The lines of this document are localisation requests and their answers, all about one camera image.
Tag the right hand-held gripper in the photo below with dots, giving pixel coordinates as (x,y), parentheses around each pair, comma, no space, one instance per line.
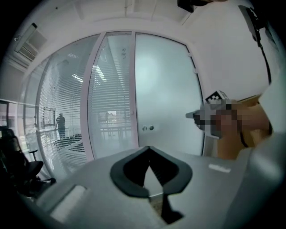
(214,116)

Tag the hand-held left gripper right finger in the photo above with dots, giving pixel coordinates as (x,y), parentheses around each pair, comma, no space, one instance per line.
(181,174)

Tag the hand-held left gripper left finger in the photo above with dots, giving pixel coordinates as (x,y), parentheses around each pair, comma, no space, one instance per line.
(117,175)

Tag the frosted glass door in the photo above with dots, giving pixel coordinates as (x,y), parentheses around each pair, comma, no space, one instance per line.
(167,94)

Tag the person's right forearm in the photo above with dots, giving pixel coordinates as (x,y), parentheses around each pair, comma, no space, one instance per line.
(252,118)

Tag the narrow glass panel with blinds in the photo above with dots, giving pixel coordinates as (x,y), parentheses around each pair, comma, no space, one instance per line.
(111,96)

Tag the wide glass panel with blinds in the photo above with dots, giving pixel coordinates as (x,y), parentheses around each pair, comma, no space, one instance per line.
(63,100)

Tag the black office chair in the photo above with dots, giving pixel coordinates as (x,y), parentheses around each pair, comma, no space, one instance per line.
(20,165)

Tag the grey device box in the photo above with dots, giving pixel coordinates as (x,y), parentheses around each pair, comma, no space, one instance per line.
(249,20)

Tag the ceiling air conditioner vent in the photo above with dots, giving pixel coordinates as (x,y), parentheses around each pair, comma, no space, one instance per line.
(29,43)

